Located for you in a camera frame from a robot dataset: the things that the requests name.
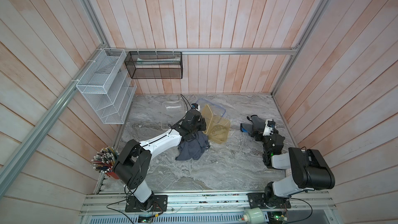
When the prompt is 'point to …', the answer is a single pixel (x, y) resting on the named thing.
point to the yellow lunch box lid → (207, 113)
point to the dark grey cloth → (193, 148)
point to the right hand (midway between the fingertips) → (261, 124)
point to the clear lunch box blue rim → (172, 111)
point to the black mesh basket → (154, 65)
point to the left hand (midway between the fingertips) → (204, 122)
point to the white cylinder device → (254, 215)
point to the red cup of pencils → (104, 161)
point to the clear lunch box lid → (217, 110)
